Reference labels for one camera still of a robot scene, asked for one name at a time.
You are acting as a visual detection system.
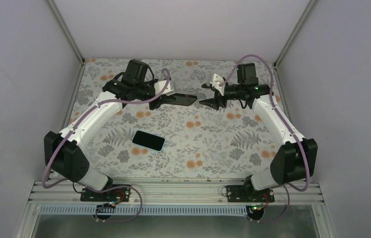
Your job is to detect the phone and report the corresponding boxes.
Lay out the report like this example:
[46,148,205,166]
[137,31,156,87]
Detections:
[132,130,166,152]
[165,93,198,106]

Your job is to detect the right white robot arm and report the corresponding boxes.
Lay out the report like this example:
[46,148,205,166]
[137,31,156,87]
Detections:
[200,63,318,202]

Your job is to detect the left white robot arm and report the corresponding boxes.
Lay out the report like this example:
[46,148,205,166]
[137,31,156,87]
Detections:
[41,59,176,201]

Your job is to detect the floral patterned table mat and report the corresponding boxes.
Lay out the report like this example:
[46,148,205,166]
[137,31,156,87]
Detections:
[69,59,279,179]

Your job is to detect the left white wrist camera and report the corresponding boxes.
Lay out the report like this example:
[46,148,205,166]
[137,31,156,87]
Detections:
[154,80,176,94]

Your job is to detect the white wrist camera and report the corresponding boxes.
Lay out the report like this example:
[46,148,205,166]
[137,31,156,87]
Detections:
[211,73,226,96]
[154,80,176,94]

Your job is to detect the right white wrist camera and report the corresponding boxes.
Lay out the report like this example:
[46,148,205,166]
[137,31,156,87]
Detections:
[211,73,226,96]

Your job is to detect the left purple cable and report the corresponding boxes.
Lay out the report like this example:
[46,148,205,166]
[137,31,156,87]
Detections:
[42,68,171,189]

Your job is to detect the purple cable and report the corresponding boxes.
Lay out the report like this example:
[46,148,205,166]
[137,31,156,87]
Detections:
[42,68,171,189]
[218,54,311,192]

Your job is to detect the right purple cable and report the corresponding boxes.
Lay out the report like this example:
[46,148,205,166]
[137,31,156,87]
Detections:
[218,54,311,192]

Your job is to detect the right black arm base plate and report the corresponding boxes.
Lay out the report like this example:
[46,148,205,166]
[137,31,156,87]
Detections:
[220,185,275,203]

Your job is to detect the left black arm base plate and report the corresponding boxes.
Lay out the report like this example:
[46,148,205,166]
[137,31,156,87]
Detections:
[80,184,131,202]

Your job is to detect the slotted grey cable duct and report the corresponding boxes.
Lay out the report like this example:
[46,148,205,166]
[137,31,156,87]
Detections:
[40,204,247,216]

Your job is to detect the aluminium front rail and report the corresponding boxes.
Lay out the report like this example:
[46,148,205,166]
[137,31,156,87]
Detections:
[27,178,324,206]

